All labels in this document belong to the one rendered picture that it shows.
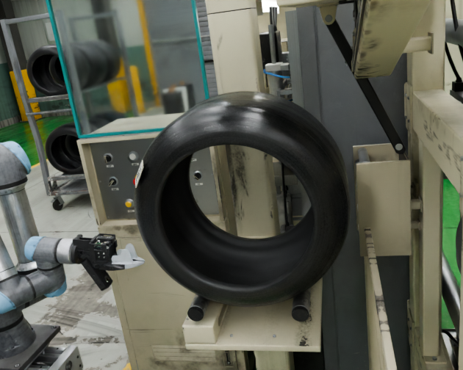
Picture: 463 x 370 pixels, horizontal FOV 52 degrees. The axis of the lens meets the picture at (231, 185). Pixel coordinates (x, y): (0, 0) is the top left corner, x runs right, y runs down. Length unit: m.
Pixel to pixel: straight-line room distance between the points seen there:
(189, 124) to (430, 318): 0.99
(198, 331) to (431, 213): 0.75
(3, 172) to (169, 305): 0.93
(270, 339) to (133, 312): 0.98
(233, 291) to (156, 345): 1.07
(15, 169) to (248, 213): 0.74
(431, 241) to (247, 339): 0.61
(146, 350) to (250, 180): 1.10
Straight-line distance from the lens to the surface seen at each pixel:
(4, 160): 1.61
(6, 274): 1.55
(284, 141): 1.10
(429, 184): 1.48
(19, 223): 1.66
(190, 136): 1.13
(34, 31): 12.73
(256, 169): 1.51
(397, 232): 1.50
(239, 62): 1.45
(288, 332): 1.39
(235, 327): 1.43
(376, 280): 1.22
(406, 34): 0.97
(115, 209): 2.07
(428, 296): 1.64
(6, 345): 1.74
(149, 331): 2.25
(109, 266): 1.44
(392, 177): 1.44
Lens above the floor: 1.63
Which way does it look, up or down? 19 degrees down
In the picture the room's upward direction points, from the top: 8 degrees counter-clockwise
